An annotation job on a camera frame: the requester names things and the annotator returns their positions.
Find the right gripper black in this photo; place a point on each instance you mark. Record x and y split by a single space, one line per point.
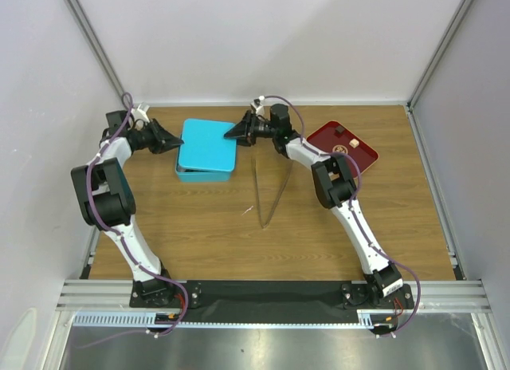
245 132

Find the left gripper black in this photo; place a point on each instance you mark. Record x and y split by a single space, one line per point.
162 139

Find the blue tin lid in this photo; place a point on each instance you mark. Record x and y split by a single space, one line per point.
205 147

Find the metal tongs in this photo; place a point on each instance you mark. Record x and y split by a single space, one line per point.
270 178

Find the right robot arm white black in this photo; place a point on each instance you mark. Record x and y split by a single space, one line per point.
335 188

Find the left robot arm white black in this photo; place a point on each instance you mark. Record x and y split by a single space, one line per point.
106 201

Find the white square chocolate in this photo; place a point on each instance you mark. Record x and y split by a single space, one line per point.
354 142

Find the blue tin box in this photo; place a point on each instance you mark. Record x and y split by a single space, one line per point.
198 176

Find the red lacquer tray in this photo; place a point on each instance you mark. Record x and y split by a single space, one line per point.
328 140

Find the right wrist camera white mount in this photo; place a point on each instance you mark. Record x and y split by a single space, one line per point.
257 103

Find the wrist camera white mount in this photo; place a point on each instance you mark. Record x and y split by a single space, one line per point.
139 112
257 103

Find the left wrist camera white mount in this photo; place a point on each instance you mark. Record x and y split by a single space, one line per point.
139 112

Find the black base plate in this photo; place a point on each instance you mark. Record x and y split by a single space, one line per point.
287 302

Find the white cable duct left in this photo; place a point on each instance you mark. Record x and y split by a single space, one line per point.
129 319

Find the white cable duct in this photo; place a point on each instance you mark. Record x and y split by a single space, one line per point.
379 318
129 319

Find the white cable duct right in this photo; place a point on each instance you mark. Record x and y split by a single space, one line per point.
379 318

